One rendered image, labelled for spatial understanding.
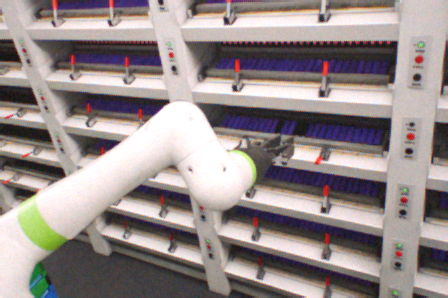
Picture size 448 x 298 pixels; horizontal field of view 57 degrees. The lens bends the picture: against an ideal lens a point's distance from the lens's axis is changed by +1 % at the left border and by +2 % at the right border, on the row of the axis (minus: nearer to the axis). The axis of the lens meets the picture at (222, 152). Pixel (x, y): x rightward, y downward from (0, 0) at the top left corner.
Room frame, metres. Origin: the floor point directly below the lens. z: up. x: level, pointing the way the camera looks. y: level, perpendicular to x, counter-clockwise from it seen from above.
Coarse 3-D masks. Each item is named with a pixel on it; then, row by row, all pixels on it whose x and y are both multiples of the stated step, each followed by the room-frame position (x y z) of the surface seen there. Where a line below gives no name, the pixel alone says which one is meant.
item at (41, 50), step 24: (0, 0) 1.67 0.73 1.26; (24, 0) 1.66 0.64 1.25; (48, 48) 1.69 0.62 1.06; (72, 48) 1.79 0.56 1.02; (48, 96) 1.64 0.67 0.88; (72, 96) 1.72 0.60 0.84; (48, 120) 1.67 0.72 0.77; (72, 144) 1.65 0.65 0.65; (72, 168) 1.64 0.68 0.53; (96, 240) 1.65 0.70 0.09
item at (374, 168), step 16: (224, 112) 1.39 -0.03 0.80; (320, 112) 1.21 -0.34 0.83; (368, 128) 1.11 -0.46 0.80; (224, 144) 1.22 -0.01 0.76; (384, 144) 1.03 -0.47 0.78; (288, 160) 1.08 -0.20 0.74; (304, 160) 1.05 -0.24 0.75; (336, 160) 1.02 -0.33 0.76; (352, 160) 1.00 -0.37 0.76; (368, 160) 0.99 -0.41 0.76; (384, 160) 0.97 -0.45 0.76; (352, 176) 0.99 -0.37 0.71; (368, 176) 0.96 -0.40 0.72; (384, 176) 0.94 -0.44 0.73
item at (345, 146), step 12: (216, 132) 1.27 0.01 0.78; (228, 132) 1.25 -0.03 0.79; (240, 132) 1.23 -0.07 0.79; (252, 132) 1.21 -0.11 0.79; (300, 144) 1.11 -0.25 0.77; (312, 144) 1.09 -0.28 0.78; (324, 144) 1.07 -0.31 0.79; (336, 144) 1.05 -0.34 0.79; (348, 144) 1.04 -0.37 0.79; (360, 144) 1.03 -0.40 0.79; (372, 156) 0.99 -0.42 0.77
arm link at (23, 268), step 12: (0, 252) 0.60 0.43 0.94; (12, 252) 0.61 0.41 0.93; (0, 264) 0.57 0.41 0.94; (12, 264) 0.58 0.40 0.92; (24, 264) 0.60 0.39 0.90; (0, 276) 0.54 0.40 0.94; (12, 276) 0.55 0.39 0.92; (24, 276) 0.57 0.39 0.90; (0, 288) 0.51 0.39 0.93; (12, 288) 0.52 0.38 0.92; (24, 288) 0.55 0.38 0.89
